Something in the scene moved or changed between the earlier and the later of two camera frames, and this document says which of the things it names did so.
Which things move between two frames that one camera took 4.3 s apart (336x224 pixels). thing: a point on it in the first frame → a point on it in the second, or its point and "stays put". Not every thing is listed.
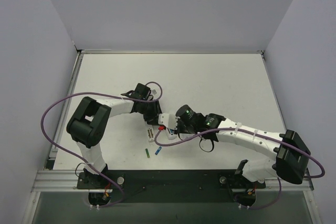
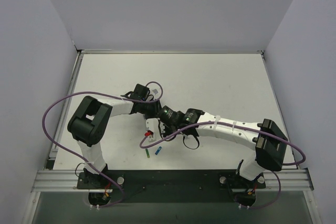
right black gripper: [179, 130] → [165, 128]
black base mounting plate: [170, 186] stays put
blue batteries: [158, 150] stays put
